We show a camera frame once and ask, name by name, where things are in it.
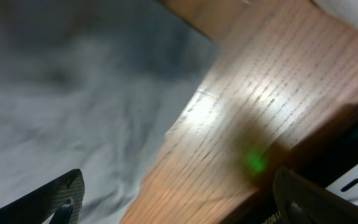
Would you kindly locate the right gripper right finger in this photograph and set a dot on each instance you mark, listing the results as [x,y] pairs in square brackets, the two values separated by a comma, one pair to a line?
[300,201]

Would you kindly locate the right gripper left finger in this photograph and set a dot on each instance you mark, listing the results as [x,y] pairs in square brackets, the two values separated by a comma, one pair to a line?
[59,201]

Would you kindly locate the grey shorts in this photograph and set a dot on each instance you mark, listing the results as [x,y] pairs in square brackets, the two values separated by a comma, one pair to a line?
[94,86]

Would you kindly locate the beige folded garment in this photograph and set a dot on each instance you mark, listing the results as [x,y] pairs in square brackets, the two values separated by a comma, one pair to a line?
[344,10]

